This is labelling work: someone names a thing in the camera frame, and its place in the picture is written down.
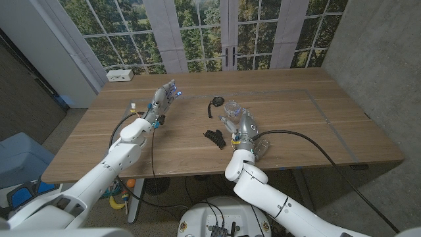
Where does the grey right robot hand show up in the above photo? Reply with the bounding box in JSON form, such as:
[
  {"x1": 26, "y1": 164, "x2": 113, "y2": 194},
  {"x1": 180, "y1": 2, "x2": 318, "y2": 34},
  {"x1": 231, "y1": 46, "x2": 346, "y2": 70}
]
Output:
[{"x1": 218, "y1": 108, "x2": 260, "y2": 154}]

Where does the blue and black bag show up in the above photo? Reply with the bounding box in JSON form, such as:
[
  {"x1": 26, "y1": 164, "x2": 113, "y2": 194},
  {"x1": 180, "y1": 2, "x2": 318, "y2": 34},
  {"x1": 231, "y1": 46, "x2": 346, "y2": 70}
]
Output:
[{"x1": 6, "y1": 180, "x2": 60, "y2": 208}]

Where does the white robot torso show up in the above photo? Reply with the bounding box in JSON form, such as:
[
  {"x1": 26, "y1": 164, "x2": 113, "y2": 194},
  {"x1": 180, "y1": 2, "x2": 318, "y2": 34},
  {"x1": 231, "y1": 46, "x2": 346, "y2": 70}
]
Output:
[{"x1": 177, "y1": 196, "x2": 272, "y2": 237}]

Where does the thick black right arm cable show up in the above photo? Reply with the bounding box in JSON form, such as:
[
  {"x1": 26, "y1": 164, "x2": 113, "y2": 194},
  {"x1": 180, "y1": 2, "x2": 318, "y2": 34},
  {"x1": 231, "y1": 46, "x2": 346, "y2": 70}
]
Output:
[{"x1": 251, "y1": 130, "x2": 401, "y2": 234}]

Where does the grey table leg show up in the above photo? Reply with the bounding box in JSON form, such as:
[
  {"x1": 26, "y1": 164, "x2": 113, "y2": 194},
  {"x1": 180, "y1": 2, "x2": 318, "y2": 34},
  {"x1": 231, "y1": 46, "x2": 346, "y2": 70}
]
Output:
[{"x1": 292, "y1": 169, "x2": 315, "y2": 212}]

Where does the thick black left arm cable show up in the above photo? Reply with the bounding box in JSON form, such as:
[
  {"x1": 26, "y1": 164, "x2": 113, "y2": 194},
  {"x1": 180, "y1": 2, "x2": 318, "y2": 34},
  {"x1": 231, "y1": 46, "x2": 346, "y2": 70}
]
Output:
[{"x1": 109, "y1": 111, "x2": 145, "y2": 149}]

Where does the blue plastic bin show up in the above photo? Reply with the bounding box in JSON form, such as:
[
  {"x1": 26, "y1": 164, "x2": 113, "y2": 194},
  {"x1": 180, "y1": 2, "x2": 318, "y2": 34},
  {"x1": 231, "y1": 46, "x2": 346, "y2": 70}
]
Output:
[{"x1": 0, "y1": 132, "x2": 56, "y2": 190}]

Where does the white table leg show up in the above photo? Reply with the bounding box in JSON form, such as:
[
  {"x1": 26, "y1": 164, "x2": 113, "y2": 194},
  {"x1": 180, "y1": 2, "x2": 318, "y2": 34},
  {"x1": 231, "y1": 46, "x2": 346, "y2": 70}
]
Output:
[{"x1": 127, "y1": 178, "x2": 145, "y2": 224}]

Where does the black round cap with cord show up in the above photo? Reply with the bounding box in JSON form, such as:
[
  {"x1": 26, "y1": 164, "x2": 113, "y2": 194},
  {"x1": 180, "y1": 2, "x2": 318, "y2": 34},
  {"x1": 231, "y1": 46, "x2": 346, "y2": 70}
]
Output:
[{"x1": 207, "y1": 95, "x2": 226, "y2": 119}]

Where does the clear hinged glass jar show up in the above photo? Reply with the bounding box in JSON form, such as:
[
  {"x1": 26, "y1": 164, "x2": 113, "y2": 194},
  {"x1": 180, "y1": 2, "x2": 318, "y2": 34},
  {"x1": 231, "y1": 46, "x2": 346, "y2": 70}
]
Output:
[{"x1": 224, "y1": 101, "x2": 242, "y2": 119}]

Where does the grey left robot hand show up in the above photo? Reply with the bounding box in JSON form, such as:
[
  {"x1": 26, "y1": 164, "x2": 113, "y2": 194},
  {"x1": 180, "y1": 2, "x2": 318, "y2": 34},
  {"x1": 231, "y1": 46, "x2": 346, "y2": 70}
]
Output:
[{"x1": 143, "y1": 79, "x2": 183, "y2": 128}]

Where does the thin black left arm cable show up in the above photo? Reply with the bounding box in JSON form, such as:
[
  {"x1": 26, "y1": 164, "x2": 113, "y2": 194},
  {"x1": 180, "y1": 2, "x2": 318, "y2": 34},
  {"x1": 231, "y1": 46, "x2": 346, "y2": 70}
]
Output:
[{"x1": 149, "y1": 128, "x2": 162, "y2": 208}]

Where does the printed window backdrop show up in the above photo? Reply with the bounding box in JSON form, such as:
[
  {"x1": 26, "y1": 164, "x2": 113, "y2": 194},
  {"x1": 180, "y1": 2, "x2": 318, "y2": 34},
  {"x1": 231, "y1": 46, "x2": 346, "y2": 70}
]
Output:
[{"x1": 59, "y1": 0, "x2": 349, "y2": 75}]

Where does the white power strip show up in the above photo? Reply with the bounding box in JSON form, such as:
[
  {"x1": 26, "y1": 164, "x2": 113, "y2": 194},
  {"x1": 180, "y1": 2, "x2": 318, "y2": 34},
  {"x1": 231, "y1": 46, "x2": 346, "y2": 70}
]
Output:
[{"x1": 106, "y1": 68, "x2": 135, "y2": 82}]

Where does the black hair claw clip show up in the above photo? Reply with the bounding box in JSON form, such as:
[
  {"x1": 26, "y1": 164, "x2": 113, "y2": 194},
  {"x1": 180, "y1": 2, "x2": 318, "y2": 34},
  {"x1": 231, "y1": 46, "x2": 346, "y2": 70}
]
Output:
[{"x1": 203, "y1": 129, "x2": 227, "y2": 151}]

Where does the yellow toy banana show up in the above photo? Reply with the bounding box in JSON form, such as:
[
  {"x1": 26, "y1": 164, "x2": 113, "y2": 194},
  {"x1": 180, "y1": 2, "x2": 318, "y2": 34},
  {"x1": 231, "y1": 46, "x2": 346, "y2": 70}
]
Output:
[{"x1": 109, "y1": 196, "x2": 126, "y2": 211}]

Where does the clear glass salt shaker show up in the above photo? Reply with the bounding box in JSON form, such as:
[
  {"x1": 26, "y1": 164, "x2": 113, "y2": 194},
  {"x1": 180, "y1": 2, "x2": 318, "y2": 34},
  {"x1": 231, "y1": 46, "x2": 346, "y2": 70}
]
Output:
[{"x1": 255, "y1": 138, "x2": 271, "y2": 161}]

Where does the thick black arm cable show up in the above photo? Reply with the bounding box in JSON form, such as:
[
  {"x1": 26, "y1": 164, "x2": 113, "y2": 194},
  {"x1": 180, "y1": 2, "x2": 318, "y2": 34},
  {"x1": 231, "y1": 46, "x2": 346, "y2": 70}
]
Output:
[
  {"x1": 109, "y1": 111, "x2": 145, "y2": 149},
  {"x1": 251, "y1": 130, "x2": 401, "y2": 234}
]

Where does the teal toy basket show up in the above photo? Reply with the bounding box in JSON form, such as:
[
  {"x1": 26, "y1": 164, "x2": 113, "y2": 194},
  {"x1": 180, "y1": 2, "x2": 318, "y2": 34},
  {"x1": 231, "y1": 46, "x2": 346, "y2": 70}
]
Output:
[{"x1": 105, "y1": 184, "x2": 123, "y2": 199}]

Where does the black round disc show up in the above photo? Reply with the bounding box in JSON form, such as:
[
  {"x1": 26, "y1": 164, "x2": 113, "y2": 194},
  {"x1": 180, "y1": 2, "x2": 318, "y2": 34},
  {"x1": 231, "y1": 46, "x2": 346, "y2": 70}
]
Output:
[{"x1": 144, "y1": 177, "x2": 171, "y2": 196}]

